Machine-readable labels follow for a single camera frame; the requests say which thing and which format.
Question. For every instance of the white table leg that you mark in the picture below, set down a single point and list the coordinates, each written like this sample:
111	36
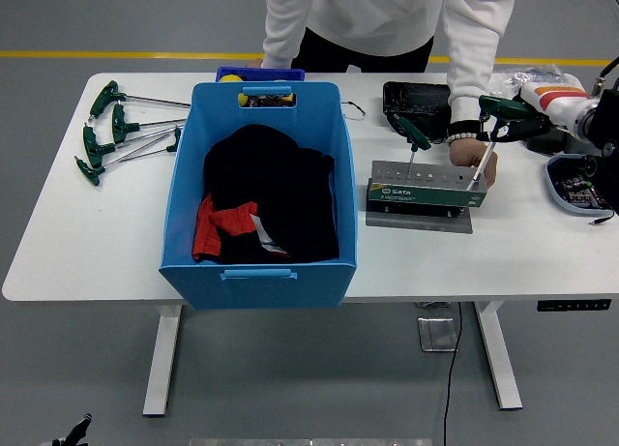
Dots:
162	368
500	368

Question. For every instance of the black wristband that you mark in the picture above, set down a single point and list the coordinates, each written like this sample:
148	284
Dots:
464	128

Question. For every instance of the person's left forearm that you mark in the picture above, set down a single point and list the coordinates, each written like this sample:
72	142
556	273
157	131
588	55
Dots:
469	88

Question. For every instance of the person's right hand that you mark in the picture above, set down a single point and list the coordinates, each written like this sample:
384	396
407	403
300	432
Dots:
255	64

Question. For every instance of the green metal hex key stand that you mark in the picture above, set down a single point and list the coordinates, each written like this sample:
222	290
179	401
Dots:
425	194

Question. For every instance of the light blue bowl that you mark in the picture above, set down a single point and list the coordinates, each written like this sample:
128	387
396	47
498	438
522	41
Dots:
556	194

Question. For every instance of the red garment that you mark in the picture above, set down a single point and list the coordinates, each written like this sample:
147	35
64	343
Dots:
232	221

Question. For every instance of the black garment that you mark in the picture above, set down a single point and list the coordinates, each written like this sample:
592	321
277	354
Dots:
271	175

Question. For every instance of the person's left hand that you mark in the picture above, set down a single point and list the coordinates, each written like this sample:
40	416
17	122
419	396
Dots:
466	155

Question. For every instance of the black plastic tray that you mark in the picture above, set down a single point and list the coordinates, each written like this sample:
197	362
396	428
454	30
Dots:
416	98

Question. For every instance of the dark electronic parts heap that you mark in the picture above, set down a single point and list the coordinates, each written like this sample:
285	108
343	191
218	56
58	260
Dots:
575	189

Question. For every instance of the person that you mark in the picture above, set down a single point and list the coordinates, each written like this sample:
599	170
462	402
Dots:
377	10

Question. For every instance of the black table control panel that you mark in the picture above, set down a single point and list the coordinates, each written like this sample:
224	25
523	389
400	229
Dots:
570	306

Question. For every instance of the clear plastic parts bag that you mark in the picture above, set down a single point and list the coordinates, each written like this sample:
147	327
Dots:
512	76

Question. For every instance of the small dark blue bin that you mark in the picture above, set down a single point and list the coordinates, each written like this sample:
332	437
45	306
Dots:
271	73

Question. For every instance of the large light blue plastic box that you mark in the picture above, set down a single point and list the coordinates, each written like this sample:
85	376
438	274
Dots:
261	291

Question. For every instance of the person's right forearm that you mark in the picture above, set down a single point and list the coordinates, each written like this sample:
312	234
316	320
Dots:
278	44

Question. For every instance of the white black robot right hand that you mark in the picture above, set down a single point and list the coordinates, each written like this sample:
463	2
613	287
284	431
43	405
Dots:
556	102

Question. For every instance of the yellow ball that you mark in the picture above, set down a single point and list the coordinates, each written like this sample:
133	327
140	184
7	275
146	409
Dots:
231	77

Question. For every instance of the black white robot left hand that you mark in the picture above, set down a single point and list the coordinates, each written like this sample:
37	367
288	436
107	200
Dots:
75	434

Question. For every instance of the square metal floor plate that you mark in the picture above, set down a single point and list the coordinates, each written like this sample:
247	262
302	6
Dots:
435	335

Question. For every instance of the thin black plug lead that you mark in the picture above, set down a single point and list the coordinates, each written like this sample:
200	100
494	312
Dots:
602	220

